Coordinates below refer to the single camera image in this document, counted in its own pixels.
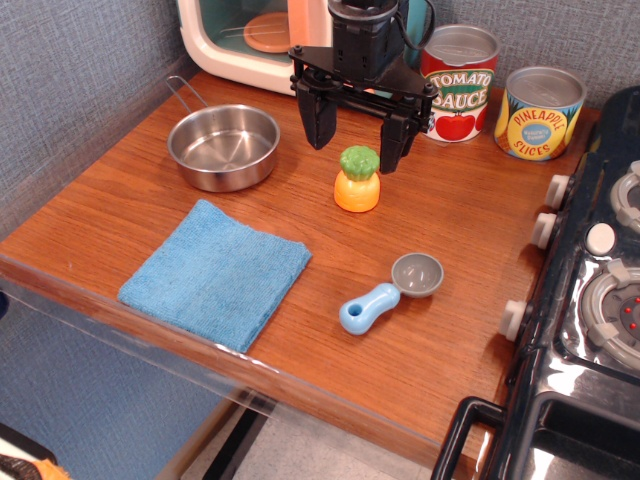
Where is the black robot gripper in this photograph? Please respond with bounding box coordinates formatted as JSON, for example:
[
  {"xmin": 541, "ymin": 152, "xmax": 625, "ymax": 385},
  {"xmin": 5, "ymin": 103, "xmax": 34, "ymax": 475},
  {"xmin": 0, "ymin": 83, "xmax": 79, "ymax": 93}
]
[{"xmin": 289, "ymin": 1, "xmax": 437, "ymax": 174}]

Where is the orange toy carrot green top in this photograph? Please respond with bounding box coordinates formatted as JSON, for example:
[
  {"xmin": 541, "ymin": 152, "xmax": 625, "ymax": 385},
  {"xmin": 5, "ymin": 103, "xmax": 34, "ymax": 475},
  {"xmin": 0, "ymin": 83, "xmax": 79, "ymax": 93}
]
[{"xmin": 334, "ymin": 145, "xmax": 381, "ymax": 213}]

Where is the tomato sauce can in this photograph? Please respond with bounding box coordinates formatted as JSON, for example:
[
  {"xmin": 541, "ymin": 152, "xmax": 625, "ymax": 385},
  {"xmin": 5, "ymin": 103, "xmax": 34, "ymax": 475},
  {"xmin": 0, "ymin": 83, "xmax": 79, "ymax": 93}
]
[{"xmin": 420, "ymin": 24, "xmax": 501, "ymax": 143}]

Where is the orange microwave plate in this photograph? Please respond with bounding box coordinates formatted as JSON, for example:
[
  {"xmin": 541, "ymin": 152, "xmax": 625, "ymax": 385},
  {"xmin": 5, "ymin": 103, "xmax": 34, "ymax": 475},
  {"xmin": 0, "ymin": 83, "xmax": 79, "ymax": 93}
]
[{"xmin": 243, "ymin": 12, "xmax": 290, "ymax": 54}]

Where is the toy microwave teal white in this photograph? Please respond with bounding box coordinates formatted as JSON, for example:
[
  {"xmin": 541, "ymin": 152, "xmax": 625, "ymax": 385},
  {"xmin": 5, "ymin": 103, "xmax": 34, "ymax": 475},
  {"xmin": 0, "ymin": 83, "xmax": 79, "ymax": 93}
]
[{"xmin": 177, "ymin": 1, "xmax": 422, "ymax": 95}]

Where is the small stainless steel pan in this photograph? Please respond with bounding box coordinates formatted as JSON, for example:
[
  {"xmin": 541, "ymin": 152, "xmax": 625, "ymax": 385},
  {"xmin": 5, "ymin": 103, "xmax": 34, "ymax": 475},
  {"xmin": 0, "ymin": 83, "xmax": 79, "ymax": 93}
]
[{"xmin": 167, "ymin": 104, "xmax": 281, "ymax": 193}]

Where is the blue grey measuring scoop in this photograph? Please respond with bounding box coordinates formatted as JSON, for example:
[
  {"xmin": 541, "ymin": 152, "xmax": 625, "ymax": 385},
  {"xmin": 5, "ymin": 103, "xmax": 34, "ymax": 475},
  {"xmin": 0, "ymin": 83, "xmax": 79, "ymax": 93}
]
[{"xmin": 339, "ymin": 252, "xmax": 444, "ymax": 335}]

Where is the pineapple slices can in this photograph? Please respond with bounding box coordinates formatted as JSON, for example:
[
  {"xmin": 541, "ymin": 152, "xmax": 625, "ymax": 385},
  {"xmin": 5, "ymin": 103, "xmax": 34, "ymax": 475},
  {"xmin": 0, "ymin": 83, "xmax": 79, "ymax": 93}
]
[{"xmin": 494, "ymin": 66, "xmax": 587, "ymax": 162}]

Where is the white stove knob upper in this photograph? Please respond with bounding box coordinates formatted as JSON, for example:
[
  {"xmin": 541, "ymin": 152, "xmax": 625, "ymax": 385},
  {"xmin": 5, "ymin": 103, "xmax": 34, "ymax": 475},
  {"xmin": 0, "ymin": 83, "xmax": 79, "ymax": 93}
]
[{"xmin": 545, "ymin": 175, "xmax": 571, "ymax": 210}]

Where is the white stove knob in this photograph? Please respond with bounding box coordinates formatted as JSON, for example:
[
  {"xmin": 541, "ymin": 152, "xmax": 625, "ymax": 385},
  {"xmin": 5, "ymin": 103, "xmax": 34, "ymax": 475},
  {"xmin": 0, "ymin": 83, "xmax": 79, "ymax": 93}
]
[
  {"xmin": 545, "ymin": 175, "xmax": 571, "ymax": 210},
  {"xmin": 530, "ymin": 213, "xmax": 557, "ymax": 250},
  {"xmin": 499, "ymin": 300, "xmax": 527, "ymax": 342}
]

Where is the white stove knob middle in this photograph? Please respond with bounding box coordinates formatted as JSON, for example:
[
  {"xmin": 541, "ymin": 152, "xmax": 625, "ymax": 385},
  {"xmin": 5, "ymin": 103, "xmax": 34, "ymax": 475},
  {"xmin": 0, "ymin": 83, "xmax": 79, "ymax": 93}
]
[{"xmin": 530, "ymin": 213, "xmax": 557, "ymax": 250}]

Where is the blue folded cloth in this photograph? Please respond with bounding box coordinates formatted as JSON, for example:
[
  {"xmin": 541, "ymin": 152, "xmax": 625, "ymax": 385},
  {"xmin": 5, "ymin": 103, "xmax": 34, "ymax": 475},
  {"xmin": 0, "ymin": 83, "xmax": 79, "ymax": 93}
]
[{"xmin": 118, "ymin": 200, "xmax": 311, "ymax": 353}]

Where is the white stove knob lower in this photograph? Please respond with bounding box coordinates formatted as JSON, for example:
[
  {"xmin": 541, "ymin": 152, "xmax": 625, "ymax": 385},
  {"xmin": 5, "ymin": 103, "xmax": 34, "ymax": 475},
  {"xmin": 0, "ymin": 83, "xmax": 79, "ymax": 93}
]
[{"xmin": 499, "ymin": 300, "xmax": 527, "ymax": 342}]

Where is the black toy stove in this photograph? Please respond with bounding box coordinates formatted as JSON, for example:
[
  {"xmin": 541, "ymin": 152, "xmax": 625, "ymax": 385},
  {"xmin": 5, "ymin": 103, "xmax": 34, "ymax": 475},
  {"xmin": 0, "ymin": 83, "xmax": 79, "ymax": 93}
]
[{"xmin": 432, "ymin": 87, "xmax": 639, "ymax": 479}]

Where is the orange fuzzy object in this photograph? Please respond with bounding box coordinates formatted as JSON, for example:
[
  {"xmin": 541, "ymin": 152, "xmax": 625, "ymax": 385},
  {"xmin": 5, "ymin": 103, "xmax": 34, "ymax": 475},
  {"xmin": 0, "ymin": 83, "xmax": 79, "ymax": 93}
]
[{"xmin": 1, "ymin": 454, "xmax": 71, "ymax": 480}]

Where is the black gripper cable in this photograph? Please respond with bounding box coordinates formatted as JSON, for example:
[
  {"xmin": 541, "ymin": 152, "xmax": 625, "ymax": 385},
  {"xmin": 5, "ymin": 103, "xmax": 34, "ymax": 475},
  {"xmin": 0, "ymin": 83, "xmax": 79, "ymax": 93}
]
[{"xmin": 394, "ymin": 0, "xmax": 437, "ymax": 51}]

